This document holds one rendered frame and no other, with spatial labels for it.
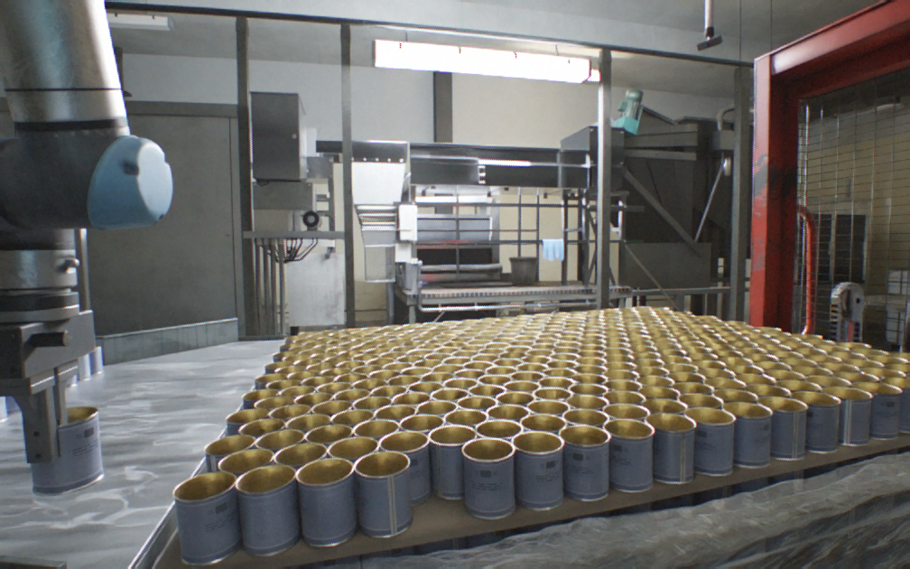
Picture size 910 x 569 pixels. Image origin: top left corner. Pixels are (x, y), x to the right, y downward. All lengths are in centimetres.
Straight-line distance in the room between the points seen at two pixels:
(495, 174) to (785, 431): 322
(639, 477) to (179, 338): 164
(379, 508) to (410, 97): 893
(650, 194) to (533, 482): 433
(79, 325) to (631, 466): 70
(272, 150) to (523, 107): 733
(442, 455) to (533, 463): 12
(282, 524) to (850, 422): 86
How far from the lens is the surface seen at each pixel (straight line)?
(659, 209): 489
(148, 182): 46
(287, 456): 71
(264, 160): 305
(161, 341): 193
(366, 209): 369
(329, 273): 352
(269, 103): 312
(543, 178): 396
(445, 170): 372
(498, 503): 64
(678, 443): 74
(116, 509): 86
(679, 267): 508
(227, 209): 331
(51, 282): 61
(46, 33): 45
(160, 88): 976
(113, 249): 352
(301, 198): 309
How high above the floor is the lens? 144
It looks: 4 degrees down
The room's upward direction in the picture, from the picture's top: straight up
